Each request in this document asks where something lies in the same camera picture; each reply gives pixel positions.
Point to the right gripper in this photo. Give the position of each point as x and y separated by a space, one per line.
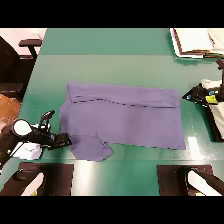
195 95

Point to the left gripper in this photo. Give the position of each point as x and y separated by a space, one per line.
60 140

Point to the purple T-shirt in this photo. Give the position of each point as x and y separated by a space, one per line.
126 116

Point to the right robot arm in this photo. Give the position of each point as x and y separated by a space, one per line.
213 95

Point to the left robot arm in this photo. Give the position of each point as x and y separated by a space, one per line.
16 133

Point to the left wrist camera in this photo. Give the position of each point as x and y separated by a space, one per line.
46 117

